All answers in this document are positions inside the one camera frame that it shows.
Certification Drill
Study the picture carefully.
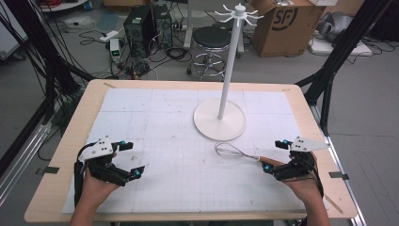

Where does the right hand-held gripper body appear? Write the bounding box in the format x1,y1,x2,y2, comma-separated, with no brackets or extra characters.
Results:
272,136,329,182

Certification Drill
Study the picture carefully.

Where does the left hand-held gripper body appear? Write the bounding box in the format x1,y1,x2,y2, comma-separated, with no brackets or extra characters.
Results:
73,136,132,186

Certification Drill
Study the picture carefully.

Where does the wire whisk with wooden handle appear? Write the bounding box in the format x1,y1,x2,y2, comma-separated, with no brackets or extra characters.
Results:
214,141,287,168

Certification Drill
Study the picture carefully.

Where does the person's right hand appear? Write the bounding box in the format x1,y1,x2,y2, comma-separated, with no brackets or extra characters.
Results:
281,175,325,205

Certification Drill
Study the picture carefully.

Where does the person's left hand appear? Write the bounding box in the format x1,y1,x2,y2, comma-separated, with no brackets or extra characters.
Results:
80,166,120,206

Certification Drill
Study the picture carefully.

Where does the white grid paper mat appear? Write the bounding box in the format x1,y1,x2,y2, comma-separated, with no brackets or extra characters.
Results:
61,87,307,215

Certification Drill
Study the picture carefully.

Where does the black tape strip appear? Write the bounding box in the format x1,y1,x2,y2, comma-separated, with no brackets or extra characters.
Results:
328,170,350,181
35,166,60,176

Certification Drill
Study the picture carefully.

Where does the tan tape strip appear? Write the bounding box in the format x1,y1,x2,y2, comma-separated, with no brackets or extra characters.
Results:
324,193,344,216

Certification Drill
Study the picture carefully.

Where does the white hook stand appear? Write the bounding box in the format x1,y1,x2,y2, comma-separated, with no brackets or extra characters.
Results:
192,3,265,142

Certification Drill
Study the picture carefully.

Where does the bench power supply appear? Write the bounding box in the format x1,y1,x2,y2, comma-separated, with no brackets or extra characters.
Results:
109,38,122,64

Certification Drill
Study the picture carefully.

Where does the white power strip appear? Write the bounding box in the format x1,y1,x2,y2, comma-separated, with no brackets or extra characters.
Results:
99,29,120,43

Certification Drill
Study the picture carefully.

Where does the flat white board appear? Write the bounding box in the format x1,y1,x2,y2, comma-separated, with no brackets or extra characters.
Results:
308,37,375,57

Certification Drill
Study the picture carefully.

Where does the brown cardboard box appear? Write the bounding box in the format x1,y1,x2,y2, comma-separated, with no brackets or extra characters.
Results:
249,0,326,58

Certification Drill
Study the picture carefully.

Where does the large black computer tower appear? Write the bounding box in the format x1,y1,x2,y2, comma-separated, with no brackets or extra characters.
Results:
122,5,155,58

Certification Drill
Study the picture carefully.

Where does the slim black computer tower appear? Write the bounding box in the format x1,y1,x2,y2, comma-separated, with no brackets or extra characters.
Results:
152,3,174,50

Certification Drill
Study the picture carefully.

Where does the black round stool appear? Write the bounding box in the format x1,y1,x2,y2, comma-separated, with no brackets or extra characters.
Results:
186,25,232,82

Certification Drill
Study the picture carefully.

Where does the grey bag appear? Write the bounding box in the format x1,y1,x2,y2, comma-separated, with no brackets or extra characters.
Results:
315,11,355,44

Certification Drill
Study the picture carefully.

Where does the round white table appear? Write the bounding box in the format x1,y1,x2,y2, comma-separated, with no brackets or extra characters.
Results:
38,0,89,13

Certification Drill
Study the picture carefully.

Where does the black strap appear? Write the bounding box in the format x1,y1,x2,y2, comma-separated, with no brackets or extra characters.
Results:
309,152,325,200
73,160,86,208

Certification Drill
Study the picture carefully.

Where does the aluminium rail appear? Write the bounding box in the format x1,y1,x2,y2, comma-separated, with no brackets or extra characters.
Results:
310,104,369,226
0,121,54,206

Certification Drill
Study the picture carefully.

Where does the black metal frame stand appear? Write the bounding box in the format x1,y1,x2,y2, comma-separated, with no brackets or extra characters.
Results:
295,0,394,137
0,0,96,178

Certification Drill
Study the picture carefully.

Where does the coiled black cable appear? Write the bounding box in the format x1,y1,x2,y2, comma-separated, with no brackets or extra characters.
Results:
165,46,193,63

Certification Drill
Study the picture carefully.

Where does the white metal post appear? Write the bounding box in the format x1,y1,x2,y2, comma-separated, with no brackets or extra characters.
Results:
184,0,195,49

